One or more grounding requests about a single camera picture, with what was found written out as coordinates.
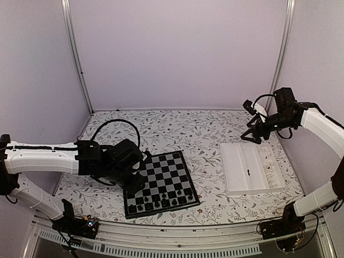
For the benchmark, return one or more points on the left aluminium frame post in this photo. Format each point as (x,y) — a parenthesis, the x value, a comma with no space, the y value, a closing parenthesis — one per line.
(68,21)

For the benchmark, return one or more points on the black chess rook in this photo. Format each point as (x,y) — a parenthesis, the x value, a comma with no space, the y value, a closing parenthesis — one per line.
(131,208)

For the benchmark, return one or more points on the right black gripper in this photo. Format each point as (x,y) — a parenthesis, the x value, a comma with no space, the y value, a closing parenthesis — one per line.
(258,125)

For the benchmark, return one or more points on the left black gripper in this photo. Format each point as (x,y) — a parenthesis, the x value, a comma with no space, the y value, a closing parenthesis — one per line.
(134,188)

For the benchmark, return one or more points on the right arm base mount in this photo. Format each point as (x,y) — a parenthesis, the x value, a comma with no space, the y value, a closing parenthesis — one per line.
(293,231)

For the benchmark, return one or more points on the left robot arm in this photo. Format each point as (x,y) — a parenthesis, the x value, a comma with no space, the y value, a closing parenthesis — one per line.
(118,164)

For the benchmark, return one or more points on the aluminium front rail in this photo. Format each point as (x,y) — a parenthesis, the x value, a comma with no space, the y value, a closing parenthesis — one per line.
(130,240)

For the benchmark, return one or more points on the black and white chessboard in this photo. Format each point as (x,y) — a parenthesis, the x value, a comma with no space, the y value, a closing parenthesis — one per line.
(164,173)

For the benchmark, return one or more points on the white plastic compartment tray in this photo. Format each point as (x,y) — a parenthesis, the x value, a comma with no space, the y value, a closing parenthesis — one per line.
(251,168)

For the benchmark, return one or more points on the right aluminium frame post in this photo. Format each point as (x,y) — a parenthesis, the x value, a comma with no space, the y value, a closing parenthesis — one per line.
(288,20)

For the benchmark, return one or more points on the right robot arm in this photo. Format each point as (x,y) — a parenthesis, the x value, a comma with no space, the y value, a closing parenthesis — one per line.
(280,110)

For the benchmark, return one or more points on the aluminium frame post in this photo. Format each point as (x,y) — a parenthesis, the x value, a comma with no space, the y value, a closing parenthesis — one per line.
(288,20)
(68,21)

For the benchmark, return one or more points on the black chess bishop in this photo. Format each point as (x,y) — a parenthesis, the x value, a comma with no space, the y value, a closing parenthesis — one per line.
(148,206)

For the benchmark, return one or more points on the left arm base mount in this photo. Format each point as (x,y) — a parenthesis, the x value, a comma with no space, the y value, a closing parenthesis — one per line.
(86,227)

